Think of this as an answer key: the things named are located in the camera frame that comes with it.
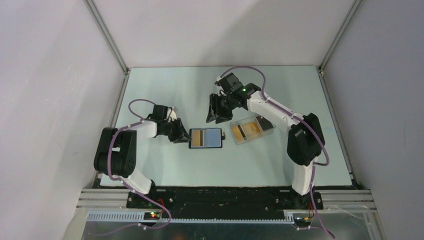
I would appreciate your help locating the clear plastic card tray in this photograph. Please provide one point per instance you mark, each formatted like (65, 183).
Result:
(250, 119)

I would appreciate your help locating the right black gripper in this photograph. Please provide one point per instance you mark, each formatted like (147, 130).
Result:
(214, 111)

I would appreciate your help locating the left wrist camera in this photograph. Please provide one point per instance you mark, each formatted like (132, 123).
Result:
(172, 113)

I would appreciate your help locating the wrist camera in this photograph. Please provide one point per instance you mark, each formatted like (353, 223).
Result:
(172, 113)
(219, 81)

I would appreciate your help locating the aluminium frame post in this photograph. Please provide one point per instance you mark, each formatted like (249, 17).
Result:
(106, 34)
(340, 34)

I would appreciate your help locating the controller board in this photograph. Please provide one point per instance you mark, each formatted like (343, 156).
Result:
(152, 216)
(303, 223)

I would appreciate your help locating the right controller board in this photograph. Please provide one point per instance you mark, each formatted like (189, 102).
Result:
(303, 223)

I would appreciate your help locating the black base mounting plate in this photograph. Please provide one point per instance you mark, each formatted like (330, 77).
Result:
(225, 203)

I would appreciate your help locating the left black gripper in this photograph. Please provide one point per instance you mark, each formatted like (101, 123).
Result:
(181, 135)

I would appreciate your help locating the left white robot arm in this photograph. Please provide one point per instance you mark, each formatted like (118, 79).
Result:
(116, 154)

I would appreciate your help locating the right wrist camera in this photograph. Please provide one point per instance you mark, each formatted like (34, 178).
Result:
(219, 81)

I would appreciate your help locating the left controller board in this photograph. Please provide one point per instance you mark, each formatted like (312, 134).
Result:
(152, 216)

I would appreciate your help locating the black card holder wallet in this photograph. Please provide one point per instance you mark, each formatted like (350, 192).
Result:
(213, 138)

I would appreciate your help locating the left aluminium frame post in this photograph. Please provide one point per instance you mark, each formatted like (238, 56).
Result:
(106, 34)

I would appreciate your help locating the orange credit card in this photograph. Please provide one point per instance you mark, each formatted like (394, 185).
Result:
(238, 134)
(197, 136)

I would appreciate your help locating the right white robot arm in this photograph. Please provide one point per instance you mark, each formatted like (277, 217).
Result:
(305, 140)

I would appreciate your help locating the right aluminium frame post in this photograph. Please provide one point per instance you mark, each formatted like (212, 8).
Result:
(340, 34)

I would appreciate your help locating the black credit card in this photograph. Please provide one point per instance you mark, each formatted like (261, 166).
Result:
(264, 124)

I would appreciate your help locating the orange VIP card in tray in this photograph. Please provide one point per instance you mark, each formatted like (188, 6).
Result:
(250, 129)

